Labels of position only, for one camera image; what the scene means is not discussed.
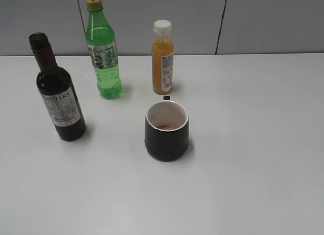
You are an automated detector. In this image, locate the dark red wine bottle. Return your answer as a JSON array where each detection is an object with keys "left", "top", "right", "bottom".
[{"left": 29, "top": 32, "right": 86, "bottom": 141}]

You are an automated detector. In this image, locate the black mug white interior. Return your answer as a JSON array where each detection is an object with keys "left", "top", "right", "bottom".
[{"left": 144, "top": 96, "right": 189, "bottom": 162}]

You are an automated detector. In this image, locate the green plastic soda bottle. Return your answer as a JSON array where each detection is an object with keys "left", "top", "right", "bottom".
[{"left": 86, "top": 0, "right": 123, "bottom": 99}]

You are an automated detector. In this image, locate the orange juice bottle white cap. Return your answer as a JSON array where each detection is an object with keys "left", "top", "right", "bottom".
[{"left": 151, "top": 20, "right": 175, "bottom": 95}]

